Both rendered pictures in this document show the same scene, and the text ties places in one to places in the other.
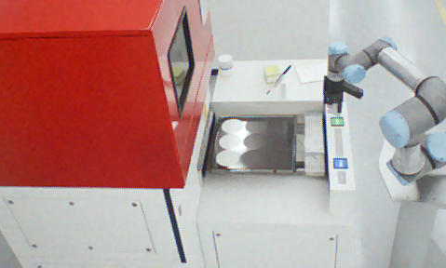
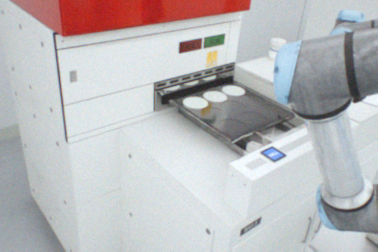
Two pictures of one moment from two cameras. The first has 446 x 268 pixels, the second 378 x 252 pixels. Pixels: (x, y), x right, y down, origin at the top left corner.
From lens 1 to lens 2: 132 cm
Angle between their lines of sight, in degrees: 32
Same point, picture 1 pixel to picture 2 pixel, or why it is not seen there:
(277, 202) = (194, 160)
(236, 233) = (141, 162)
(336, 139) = (302, 139)
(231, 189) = (175, 129)
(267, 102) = not seen: hidden behind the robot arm
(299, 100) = not seen: hidden behind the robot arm
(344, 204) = (238, 196)
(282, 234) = (170, 191)
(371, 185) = not seen: outside the picture
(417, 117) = (319, 52)
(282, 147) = (249, 123)
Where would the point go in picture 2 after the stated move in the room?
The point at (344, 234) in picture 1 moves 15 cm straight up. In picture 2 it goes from (220, 235) to (225, 195)
